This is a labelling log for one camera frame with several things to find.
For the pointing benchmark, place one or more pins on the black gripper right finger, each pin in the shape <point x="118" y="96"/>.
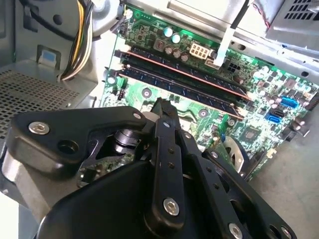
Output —
<point x="224" y="199"/>

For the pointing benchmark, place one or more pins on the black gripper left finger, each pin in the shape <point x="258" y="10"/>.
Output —
<point x="62" y="142"/>

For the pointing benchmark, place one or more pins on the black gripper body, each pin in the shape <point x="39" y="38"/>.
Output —
<point x="112" y="206"/>

